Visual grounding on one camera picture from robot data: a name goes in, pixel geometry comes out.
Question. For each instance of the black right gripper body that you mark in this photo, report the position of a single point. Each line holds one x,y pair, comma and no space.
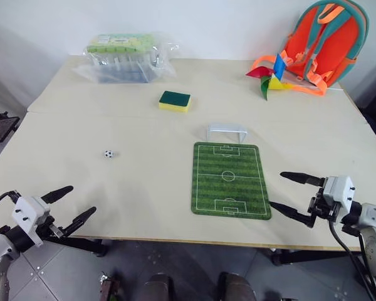
321,207

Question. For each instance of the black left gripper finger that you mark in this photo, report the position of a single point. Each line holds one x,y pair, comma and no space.
81,218
58,192

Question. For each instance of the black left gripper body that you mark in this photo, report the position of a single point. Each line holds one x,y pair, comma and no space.
48,230

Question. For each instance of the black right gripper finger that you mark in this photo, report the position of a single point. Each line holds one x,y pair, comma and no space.
300,178
289,211

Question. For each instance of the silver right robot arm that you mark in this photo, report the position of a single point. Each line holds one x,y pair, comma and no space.
371,222

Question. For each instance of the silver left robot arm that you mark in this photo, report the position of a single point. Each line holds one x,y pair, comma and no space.
0,247

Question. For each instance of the tiny soccer ball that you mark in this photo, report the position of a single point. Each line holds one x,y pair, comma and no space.
108,154

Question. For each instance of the green soccer field mat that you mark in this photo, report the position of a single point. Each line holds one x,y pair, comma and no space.
228,180

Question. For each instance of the black metal stand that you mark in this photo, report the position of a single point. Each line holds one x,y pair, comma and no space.
0,127

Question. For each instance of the small grey toy goal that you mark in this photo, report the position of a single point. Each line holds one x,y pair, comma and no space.
227,130

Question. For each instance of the colourful paper pinwheel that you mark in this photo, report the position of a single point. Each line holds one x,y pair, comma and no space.
274,76

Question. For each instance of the orange and teal backpack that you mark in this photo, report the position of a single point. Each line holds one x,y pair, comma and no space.
327,40

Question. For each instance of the yellow sponge with green pad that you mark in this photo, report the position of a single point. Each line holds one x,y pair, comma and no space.
175,102

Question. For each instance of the clear plastic bag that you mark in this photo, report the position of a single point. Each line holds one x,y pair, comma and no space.
163,67

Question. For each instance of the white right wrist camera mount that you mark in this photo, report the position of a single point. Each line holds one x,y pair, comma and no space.
340,189

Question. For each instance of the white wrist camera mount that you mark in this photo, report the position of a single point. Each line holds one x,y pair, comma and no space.
340,189
28,210

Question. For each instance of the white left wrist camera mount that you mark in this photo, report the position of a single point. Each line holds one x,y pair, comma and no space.
28,210

